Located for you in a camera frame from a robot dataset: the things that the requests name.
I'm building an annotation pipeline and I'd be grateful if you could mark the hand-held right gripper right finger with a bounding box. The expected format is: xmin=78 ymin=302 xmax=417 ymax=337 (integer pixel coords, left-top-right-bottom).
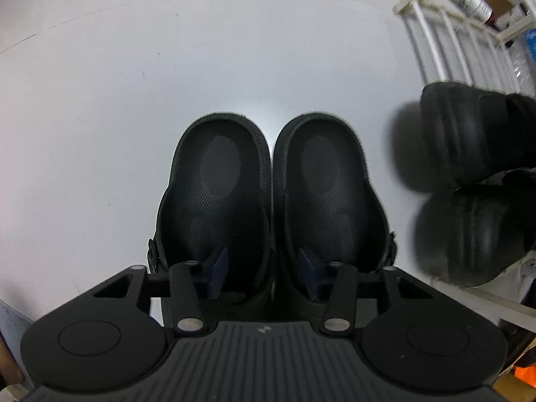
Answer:
xmin=297 ymin=248 xmax=438 ymax=336

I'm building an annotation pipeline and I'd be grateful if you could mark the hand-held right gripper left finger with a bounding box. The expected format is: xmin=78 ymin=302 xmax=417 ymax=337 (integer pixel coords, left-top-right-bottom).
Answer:
xmin=90 ymin=247 xmax=229 ymax=336

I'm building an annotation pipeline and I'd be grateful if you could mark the black suede clog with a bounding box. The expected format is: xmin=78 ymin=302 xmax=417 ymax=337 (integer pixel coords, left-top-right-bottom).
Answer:
xmin=271 ymin=112 xmax=398 ymax=317
xmin=147 ymin=112 xmax=275 ymax=331

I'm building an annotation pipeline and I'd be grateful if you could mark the black chunky rubber clog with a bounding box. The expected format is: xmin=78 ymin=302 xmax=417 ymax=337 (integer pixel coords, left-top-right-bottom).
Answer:
xmin=416 ymin=167 xmax=536 ymax=289
xmin=420 ymin=81 xmax=536 ymax=188

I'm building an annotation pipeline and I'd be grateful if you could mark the clear plastic water bottle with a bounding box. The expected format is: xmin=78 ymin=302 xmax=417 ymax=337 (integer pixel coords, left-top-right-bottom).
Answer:
xmin=512 ymin=28 xmax=536 ymax=93

